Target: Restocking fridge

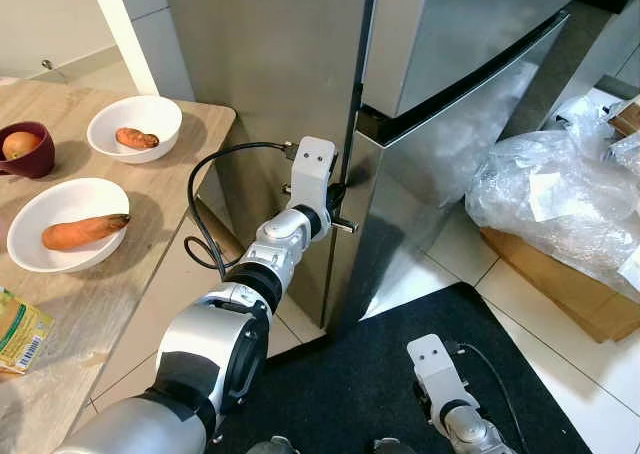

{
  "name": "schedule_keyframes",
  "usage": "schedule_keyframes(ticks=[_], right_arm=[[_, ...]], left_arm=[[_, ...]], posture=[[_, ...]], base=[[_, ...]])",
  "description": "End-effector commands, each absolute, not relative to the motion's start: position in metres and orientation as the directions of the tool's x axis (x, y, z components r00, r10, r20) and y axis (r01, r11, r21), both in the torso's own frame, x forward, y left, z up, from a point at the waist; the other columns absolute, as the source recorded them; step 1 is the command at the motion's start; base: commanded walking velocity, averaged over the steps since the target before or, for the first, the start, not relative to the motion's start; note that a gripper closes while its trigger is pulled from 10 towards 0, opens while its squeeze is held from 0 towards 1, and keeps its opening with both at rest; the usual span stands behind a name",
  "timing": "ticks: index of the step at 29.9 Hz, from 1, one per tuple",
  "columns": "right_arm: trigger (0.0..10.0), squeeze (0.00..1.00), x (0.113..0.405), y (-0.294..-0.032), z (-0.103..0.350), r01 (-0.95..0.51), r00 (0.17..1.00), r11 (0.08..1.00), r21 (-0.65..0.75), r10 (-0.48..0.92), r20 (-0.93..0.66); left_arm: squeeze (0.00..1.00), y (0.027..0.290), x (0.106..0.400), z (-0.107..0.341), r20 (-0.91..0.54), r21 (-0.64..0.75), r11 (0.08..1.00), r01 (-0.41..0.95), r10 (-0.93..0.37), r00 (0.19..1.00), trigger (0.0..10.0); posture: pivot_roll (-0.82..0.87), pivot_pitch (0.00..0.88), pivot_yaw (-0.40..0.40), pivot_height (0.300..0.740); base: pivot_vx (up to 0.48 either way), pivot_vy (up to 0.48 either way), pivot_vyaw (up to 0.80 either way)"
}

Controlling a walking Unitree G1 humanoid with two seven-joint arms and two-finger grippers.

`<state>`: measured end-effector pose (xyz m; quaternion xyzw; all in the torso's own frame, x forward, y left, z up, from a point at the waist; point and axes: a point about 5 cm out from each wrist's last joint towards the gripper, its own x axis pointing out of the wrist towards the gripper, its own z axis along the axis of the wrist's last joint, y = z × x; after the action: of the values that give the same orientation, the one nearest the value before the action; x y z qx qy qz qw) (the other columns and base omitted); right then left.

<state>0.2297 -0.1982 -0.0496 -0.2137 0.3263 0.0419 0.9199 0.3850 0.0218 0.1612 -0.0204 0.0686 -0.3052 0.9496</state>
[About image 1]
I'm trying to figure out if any steel freezer door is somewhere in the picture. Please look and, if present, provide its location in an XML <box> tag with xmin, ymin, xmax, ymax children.
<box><xmin>360</xmin><ymin>0</ymin><xmax>591</xmax><ymax>122</ymax></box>

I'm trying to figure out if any brown egg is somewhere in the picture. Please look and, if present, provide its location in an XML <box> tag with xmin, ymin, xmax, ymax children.
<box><xmin>2</xmin><ymin>131</ymin><xmax>41</xmax><ymax>161</ymax></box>

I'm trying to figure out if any black floor mat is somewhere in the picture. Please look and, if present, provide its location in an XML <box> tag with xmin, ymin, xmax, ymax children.
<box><xmin>215</xmin><ymin>282</ymin><xmax>591</xmax><ymax>454</ymax></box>

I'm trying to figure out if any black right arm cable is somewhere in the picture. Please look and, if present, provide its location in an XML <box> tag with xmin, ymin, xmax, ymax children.
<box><xmin>448</xmin><ymin>341</ymin><xmax>526</xmax><ymax>454</ymax></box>

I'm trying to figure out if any short orange sweet potato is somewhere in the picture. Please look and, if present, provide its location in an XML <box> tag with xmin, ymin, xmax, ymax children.
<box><xmin>115</xmin><ymin>127</ymin><xmax>160</xmax><ymax>151</ymax></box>

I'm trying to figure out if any cardboard box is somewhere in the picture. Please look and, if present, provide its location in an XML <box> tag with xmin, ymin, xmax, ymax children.
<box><xmin>480</xmin><ymin>224</ymin><xmax>640</xmax><ymax>343</ymax></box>

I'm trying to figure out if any grey kitchen cabinet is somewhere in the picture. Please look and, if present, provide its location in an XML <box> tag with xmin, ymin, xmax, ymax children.
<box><xmin>520</xmin><ymin>0</ymin><xmax>640</xmax><ymax>145</ymax></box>

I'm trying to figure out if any long orange sweet potato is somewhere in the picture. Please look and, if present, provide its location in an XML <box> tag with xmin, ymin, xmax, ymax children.
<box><xmin>42</xmin><ymin>214</ymin><xmax>132</xmax><ymax>252</ymax></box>

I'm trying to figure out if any yellow green juice carton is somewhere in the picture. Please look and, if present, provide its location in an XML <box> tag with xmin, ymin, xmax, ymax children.
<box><xmin>0</xmin><ymin>289</ymin><xmax>54</xmax><ymax>375</ymax></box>

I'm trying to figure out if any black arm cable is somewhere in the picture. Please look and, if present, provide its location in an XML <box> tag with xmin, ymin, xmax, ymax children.
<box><xmin>448</xmin><ymin>341</ymin><xmax>526</xmax><ymax>454</ymax></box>
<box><xmin>187</xmin><ymin>142</ymin><xmax>297</xmax><ymax>275</ymax></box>

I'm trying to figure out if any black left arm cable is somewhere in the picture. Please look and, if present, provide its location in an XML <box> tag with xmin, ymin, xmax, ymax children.
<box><xmin>187</xmin><ymin>142</ymin><xmax>297</xmax><ymax>275</ymax></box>

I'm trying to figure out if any clear plastic wrap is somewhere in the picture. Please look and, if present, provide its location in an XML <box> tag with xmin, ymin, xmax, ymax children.
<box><xmin>465</xmin><ymin>99</ymin><xmax>640</xmax><ymax>295</ymax></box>

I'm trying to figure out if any light wood table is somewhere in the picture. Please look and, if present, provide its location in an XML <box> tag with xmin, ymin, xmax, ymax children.
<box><xmin>0</xmin><ymin>79</ymin><xmax>236</xmax><ymax>454</ymax></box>

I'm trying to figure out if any maroon cup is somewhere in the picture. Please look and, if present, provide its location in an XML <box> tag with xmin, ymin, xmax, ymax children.
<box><xmin>0</xmin><ymin>122</ymin><xmax>57</xmax><ymax>180</ymax></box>

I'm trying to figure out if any steel fridge door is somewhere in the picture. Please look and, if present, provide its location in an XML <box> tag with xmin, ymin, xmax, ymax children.
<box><xmin>330</xmin><ymin>14</ymin><xmax>571</xmax><ymax>335</ymax></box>

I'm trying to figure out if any white bowl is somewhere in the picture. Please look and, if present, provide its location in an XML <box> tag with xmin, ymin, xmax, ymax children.
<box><xmin>7</xmin><ymin>178</ymin><xmax>131</xmax><ymax>273</ymax></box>
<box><xmin>87</xmin><ymin>96</ymin><xmax>183</xmax><ymax>165</ymax></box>

